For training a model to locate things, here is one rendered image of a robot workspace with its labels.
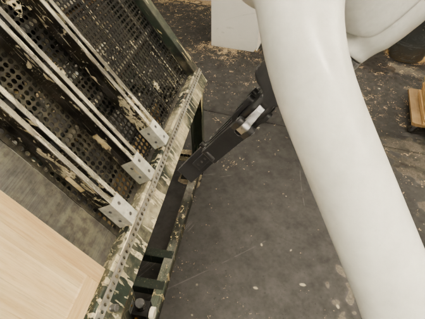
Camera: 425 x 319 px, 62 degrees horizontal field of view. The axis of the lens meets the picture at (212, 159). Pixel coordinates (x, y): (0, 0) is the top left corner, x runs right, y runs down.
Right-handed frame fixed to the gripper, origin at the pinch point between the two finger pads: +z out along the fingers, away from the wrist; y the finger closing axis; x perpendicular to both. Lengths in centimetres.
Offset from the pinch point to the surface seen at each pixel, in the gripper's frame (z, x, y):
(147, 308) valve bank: 86, 30, -29
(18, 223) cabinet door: 73, -22, -15
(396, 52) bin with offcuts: 1, 116, -423
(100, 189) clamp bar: 71, -12, -43
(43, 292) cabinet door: 80, -3, -8
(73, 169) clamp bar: 67, -23, -39
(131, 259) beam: 82, 14, -38
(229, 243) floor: 126, 69, -127
